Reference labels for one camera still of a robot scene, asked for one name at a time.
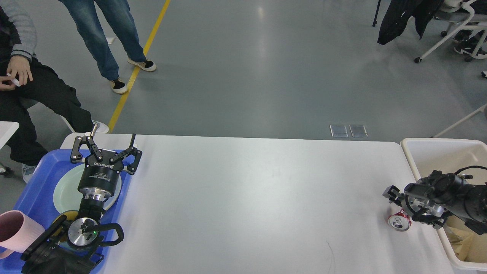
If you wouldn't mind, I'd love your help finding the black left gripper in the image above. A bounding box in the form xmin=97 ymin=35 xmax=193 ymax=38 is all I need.
xmin=70 ymin=124 xmax=143 ymax=201

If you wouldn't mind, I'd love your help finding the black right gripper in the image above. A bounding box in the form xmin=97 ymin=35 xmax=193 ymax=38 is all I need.
xmin=383 ymin=185 xmax=449 ymax=229

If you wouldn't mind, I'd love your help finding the crushed red soda can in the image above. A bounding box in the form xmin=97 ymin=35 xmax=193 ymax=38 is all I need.
xmin=387 ymin=209 xmax=412 ymax=232

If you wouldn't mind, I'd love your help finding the mint green plate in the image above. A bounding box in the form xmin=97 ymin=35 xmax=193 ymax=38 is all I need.
xmin=53 ymin=164 xmax=122 ymax=213

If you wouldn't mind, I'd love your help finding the dark teal mug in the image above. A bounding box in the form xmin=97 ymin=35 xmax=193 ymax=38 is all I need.
xmin=49 ymin=210 xmax=82 ymax=252

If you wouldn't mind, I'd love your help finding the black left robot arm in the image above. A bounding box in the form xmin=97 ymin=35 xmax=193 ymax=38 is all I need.
xmin=21 ymin=126 xmax=143 ymax=274

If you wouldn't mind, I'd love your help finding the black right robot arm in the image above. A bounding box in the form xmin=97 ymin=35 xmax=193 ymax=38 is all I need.
xmin=382 ymin=166 xmax=487 ymax=235

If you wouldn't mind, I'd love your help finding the pink plate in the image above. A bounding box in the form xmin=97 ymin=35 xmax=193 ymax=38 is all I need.
xmin=103 ymin=175 xmax=123 ymax=210

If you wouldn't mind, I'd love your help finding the white plastic bin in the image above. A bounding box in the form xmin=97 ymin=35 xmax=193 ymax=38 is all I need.
xmin=401 ymin=138 xmax=487 ymax=274

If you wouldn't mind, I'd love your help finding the blue plastic tray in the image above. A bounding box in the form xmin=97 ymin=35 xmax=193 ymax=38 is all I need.
xmin=0 ymin=149 xmax=132 ymax=274

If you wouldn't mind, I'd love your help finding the right floor socket plate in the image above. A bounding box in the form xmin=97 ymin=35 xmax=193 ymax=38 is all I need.
xmin=349 ymin=124 xmax=368 ymax=138

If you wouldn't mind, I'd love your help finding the floor socket plate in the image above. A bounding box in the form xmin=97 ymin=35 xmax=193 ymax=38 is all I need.
xmin=330 ymin=124 xmax=348 ymax=138
xmin=349 ymin=124 xmax=368 ymax=138

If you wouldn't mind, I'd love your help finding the white side table corner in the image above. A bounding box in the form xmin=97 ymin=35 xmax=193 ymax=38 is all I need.
xmin=0 ymin=121 xmax=19 ymax=149

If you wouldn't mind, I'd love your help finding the left floor socket plate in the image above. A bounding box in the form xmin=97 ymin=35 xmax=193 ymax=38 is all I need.
xmin=330 ymin=124 xmax=348 ymax=138

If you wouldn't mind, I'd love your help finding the pink mug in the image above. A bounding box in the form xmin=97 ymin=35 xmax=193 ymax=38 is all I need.
xmin=0 ymin=210 xmax=45 ymax=259

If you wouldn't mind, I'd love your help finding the seated person at left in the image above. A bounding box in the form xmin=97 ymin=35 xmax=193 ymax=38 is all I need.
xmin=0 ymin=0 xmax=108 ymax=183

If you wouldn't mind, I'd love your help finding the small white handheld object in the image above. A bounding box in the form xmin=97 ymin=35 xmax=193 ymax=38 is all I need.
xmin=6 ymin=73 xmax=21 ymax=87

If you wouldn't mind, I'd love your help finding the grey table leg at right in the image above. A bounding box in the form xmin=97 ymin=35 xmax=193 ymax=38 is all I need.
xmin=431 ymin=104 xmax=487 ymax=138

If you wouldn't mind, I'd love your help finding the person in blue jeans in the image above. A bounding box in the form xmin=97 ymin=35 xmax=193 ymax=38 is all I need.
xmin=59 ymin=0 xmax=157 ymax=94

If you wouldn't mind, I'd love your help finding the white office chair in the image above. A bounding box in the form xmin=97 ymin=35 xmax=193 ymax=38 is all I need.
xmin=372 ymin=0 xmax=487 ymax=64

